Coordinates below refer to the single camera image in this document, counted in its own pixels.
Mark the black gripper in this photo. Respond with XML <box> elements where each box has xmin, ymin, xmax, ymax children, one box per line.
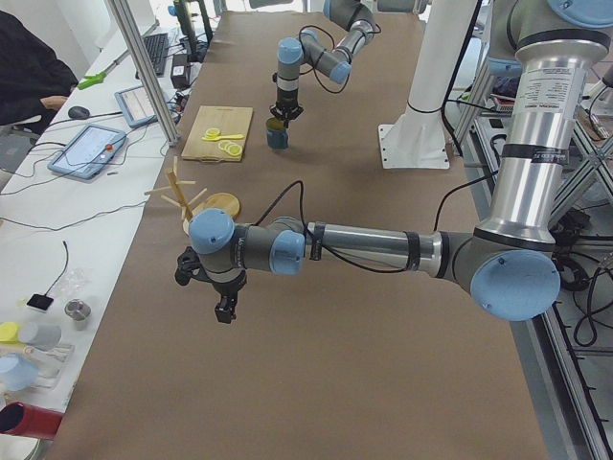
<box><xmin>270</xmin><ymin>87</ymin><xmax>304</xmax><ymax>127</ymax></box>
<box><xmin>206</xmin><ymin>268</ymin><xmax>247</xmax><ymax>323</ymax></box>

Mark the dark blue mug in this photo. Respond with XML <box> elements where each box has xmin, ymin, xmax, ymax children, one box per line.
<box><xmin>265</xmin><ymin>117</ymin><xmax>288</xmax><ymax>150</ymax></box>

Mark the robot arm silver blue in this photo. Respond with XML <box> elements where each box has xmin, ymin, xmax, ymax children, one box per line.
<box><xmin>270</xmin><ymin>0</ymin><xmax>379</xmax><ymax>128</ymax></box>
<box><xmin>175</xmin><ymin>1</ymin><xmax>612</xmax><ymax>323</ymax></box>

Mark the wooden cup storage rack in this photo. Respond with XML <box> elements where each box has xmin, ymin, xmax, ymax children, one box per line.
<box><xmin>144</xmin><ymin>156</ymin><xmax>240</xmax><ymax>234</ymax></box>

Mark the grey plastic cup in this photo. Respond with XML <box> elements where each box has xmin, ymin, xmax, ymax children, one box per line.
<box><xmin>18</xmin><ymin>322</ymin><xmax>62</xmax><ymax>351</ymax></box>

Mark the yellow plastic cup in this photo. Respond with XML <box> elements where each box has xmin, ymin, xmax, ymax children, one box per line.
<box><xmin>0</xmin><ymin>322</ymin><xmax>21</xmax><ymax>344</ymax></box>

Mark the light blue plastic cup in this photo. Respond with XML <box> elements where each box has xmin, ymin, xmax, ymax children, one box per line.
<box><xmin>1</xmin><ymin>354</ymin><xmax>38</xmax><ymax>391</ymax></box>

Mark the yellow plastic knife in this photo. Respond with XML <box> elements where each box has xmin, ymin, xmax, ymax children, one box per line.
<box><xmin>201</xmin><ymin>134</ymin><xmax>244</xmax><ymax>142</ymax></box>

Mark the lemon slice front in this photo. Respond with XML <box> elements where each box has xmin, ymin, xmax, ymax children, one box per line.
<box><xmin>224</xmin><ymin>143</ymin><xmax>242</xmax><ymax>157</ymax></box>

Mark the wooden cutting board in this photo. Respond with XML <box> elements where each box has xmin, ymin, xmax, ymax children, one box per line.
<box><xmin>181</xmin><ymin>105</ymin><xmax>254</xmax><ymax>162</ymax></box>

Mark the black power adapter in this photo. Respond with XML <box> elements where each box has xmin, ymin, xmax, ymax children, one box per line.
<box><xmin>170</xmin><ymin>53</ymin><xmax>191</xmax><ymax>90</ymax></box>

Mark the steel canister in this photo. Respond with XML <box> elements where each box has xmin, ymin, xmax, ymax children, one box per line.
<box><xmin>64</xmin><ymin>299</ymin><xmax>92</xmax><ymax>331</ymax></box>

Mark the black keyboard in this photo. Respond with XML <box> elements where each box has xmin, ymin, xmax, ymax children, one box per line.
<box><xmin>143</xmin><ymin>34</ymin><xmax>169</xmax><ymax>77</ymax></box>

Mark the teach pendant tablet far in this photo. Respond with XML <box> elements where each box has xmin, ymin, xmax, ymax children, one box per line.
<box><xmin>114</xmin><ymin>85</ymin><xmax>157</xmax><ymax>128</ymax></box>

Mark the teach pendant tablet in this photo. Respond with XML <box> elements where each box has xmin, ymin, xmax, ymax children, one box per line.
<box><xmin>114</xmin><ymin>85</ymin><xmax>157</xmax><ymax>128</ymax></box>
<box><xmin>47</xmin><ymin>124</ymin><xmax>127</xmax><ymax>180</ymax></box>

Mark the clear plastic bag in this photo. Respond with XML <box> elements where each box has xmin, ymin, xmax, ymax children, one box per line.
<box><xmin>55</xmin><ymin>268</ymin><xmax>91</xmax><ymax>298</ymax></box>

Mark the small black box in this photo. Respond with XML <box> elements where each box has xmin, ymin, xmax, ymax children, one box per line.
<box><xmin>26</xmin><ymin>293</ymin><xmax>54</xmax><ymax>311</ymax></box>

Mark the teach pendant tablet near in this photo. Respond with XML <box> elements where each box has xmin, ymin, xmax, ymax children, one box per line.
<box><xmin>47</xmin><ymin>124</ymin><xmax>127</xmax><ymax>180</ymax></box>

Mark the black computer mouse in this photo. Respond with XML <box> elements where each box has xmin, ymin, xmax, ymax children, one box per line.
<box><xmin>67</xmin><ymin>105</ymin><xmax>91</xmax><ymax>120</ymax></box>

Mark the red thermos bottle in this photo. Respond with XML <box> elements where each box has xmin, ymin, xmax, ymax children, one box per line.
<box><xmin>1</xmin><ymin>402</ymin><xmax>63</xmax><ymax>440</ymax></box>

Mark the person in black clothes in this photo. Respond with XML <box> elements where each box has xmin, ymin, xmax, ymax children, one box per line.
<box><xmin>1</xmin><ymin>11</ymin><xmax>78</xmax><ymax>134</ymax></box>

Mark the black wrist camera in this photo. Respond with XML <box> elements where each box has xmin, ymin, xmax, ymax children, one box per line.
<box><xmin>174</xmin><ymin>246</ymin><xmax>210</xmax><ymax>287</ymax></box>

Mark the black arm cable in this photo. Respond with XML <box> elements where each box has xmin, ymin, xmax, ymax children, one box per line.
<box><xmin>253</xmin><ymin>179</ymin><xmax>502</xmax><ymax>273</ymax></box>

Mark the black cable on desk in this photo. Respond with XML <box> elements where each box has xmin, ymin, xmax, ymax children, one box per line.
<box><xmin>45</xmin><ymin>239</ymin><xmax>71</xmax><ymax>297</ymax></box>

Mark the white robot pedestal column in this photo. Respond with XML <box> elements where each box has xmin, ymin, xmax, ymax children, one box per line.
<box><xmin>407</xmin><ymin>0</ymin><xmax>481</xmax><ymax>116</ymax></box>

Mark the aluminium frame post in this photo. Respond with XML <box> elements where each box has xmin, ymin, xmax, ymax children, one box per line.
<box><xmin>107</xmin><ymin>0</ymin><xmax>179</xmax><ymax>147</ymax></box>

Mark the green handled tool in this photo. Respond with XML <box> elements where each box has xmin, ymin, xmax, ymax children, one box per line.
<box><xmin>77</xmin><ymin>50</ymin><xmax>129</xmax><ymax>90</ymax></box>

